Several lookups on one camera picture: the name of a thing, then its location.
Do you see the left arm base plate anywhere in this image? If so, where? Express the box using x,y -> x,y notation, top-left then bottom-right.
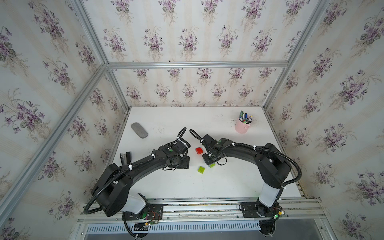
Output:
123,204 -> 164,224

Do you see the grey oval eraser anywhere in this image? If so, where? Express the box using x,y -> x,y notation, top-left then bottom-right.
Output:
131,122 -> 149,139

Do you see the aluminium mounting rail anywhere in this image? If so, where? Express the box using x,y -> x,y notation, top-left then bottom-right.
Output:
76,196 -> 326,224

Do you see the black stapler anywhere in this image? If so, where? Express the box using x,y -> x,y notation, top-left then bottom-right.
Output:
120,152 -> 132,166

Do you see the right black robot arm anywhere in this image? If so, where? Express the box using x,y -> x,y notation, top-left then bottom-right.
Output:
197,135 -> 302,209

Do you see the red lego brick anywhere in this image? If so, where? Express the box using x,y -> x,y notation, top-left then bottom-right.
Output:
195,147 -> 204,155

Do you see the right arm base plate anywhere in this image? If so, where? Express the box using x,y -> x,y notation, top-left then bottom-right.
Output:
239,202 -> 283,220

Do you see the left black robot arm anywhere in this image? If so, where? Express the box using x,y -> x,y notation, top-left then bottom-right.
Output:
83,138 -> 191,217

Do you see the pink pen cup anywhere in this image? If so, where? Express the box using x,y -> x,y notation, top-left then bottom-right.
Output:
235,118 -> 252,134

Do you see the white vented cable duct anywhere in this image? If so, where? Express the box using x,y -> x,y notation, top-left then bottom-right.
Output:
85,221 -> 261,235

